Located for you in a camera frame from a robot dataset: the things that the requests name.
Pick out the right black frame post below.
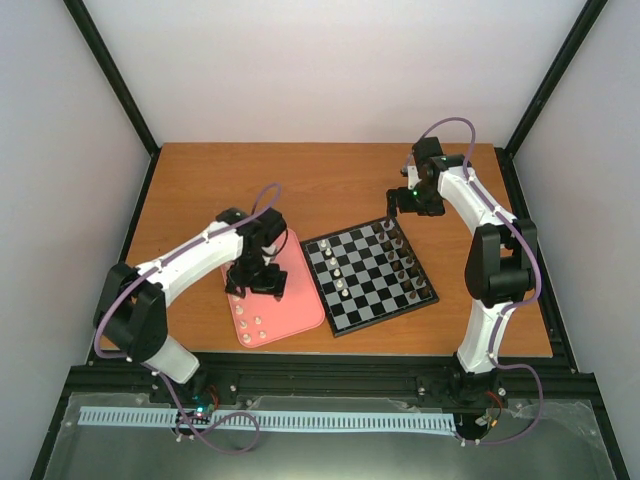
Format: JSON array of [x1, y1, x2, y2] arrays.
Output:
[[503, 0, 609, 157]]

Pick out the light blue slotted cable duct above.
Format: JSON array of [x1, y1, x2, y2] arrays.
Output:
[[77, 406, 456, 436]]

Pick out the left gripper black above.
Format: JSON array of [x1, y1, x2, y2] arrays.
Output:
[[227, 253, 289, 301]]

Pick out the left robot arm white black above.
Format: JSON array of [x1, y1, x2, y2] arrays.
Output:
[[94, 207, 287, 403]]

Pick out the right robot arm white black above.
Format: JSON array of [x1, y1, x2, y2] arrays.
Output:
[[386, 137, 540, 375]]

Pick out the black aluminium base frame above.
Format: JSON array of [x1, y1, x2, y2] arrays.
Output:
[[31, 353, 629, 479]]

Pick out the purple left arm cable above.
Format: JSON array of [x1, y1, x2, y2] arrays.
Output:
[[94, 182, 282, 454]]

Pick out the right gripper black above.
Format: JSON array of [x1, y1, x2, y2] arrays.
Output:
[[386, 184, 444, 218]]

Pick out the black white chessboard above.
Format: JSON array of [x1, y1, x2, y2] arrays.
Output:
[[301, 217, 439, 337]]

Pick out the pink plastic tray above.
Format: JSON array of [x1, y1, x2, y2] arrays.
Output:
[[227, 230, 325, 349]]

